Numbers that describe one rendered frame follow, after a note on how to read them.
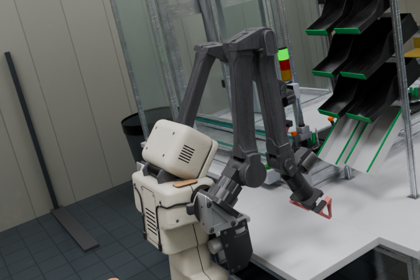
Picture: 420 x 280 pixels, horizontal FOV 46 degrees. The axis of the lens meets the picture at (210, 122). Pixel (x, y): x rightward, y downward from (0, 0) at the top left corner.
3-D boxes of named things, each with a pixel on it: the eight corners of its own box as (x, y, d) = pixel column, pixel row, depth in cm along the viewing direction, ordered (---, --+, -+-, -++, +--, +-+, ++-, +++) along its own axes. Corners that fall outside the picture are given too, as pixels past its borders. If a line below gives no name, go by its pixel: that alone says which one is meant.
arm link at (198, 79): (193, 33, 178) (212, 37, 171) (219, 44, 187) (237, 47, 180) (157, 150, 181) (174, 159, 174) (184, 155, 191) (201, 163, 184)
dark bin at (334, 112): (339, 119, 187) (330, 104, 184) (319, 114, 199) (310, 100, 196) (389, 72, 192) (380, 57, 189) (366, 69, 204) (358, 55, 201)
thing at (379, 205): (419, 259, 153) (417, 251, 152) (184, 166, 279) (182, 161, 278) (615, 119, 220) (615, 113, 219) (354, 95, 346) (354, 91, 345)
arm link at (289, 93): (265, 82, 211) (280, 86, 205) (283, 75, 218) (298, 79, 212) (265, 108, 216) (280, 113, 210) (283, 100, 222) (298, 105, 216)
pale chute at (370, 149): (374, 177, 179) (366, 172, 177) (351, 168, 191) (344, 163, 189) (411, 110, 180) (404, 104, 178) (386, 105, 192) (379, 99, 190)
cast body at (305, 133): (301, 141, 220) (299, 127, 218) (295, 140, 224) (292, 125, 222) (315, 135, 224) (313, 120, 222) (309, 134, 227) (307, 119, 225)
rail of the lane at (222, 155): (306, 195, 205) (302, 171, 202) (197, 157, 279) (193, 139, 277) (315, 190, 207) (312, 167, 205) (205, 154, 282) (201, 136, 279)
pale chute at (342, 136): (343, 169, 191) (335, 164, 189) (323, 160, 203) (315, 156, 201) (378, 106, 192) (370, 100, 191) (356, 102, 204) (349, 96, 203)
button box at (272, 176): (269, 185, 213) (266, 172, 211) (240, 174, 231) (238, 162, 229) (281, 179, 216) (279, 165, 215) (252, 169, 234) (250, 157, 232)
